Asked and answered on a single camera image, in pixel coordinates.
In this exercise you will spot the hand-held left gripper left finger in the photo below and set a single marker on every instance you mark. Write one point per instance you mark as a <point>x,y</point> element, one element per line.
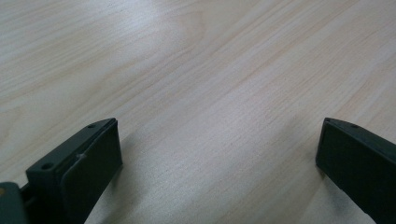
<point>77,174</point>

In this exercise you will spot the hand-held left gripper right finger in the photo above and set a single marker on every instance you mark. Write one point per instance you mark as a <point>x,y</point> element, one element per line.
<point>358,168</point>

